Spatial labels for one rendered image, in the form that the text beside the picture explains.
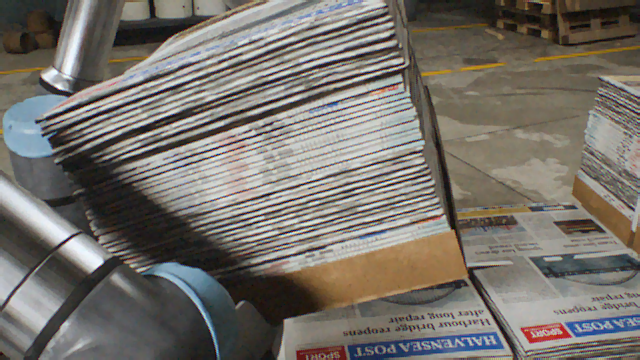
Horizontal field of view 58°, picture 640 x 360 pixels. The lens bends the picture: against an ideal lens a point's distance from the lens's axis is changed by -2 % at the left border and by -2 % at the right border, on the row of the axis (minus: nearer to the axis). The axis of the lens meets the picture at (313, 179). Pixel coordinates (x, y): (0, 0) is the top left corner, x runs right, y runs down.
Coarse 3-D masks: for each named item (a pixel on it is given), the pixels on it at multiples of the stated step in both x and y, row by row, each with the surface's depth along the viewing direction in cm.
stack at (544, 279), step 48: (480, 240) 95; (528, 240) 95; (576, 240) 95; (432, 288) 83; (480, 288) 85; (528, 288) 83; (576, 288) 83; (624, 288) 83; (288, 336) 74; (336, 336) 74; (384, 336) 74; (432, 336) 74; (480, 336) 74; (528, 336) 74; (576, 336) 74; (624, 336) 73
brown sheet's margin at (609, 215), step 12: (576, 180) 107; (576, 192) 107; (588, 192) 103; (588, 204) 103; (600, 204) 99; (600, 216) 99; (612, 216) 96; (624, 216) 93; (612, 228) 96; (624, 228) 93; (636, 228) 90; (624, 240) 93; (636, 240) 90; (636, 252) 90
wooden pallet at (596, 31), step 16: (560, 0) 609; (576, 0) 610; (592, 0) 622; (608, 0) 634; (624, 0) 647; (560, 16) 615; (576, 16) 630; (592, 16) 639; (608, 16) 655; (624, 16) 665; (560, 32) 617; (576, 32) 632; (592, 32) 626; (608, 32) 639; (624, 32) 652
